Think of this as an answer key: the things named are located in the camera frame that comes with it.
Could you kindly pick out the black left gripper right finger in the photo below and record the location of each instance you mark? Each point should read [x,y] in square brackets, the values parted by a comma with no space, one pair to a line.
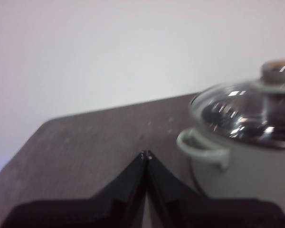
[194,211]

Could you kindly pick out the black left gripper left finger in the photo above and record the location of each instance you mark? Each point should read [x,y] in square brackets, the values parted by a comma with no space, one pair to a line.
[104,209]

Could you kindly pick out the glass lid with green knob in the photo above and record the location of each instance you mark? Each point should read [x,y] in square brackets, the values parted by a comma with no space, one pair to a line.
[240,111]

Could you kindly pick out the pale green electric steamer pot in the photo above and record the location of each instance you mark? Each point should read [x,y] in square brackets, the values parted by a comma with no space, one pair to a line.
[251,173]

